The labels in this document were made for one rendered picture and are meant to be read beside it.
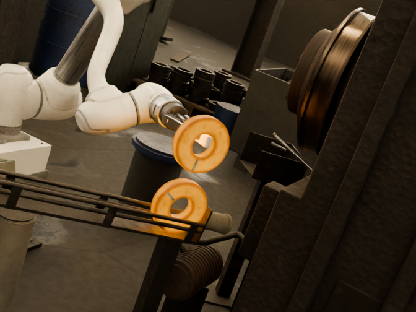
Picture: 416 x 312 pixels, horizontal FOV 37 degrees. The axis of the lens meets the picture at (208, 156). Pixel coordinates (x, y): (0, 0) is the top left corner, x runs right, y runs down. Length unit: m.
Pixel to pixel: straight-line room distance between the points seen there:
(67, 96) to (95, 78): 0.63
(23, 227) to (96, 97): 0.42
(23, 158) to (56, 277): 0.49
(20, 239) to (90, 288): 0.82
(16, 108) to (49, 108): 0.14
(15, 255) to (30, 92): 0.82
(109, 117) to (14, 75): 0.71
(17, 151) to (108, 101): 0.68
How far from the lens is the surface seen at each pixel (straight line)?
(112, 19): 2.04
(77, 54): 2.43
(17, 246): 1.82
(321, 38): 1.94
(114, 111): 1.81
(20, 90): 2.44
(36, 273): 2.59
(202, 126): 1.59
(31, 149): 2.47
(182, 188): 1.65
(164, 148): 3.08
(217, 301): 2.78
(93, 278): 2.65
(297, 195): 1.57
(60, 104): 2.53
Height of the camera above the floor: 1.32
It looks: 16 degrees down
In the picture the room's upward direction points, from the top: 20 degrees clockwise
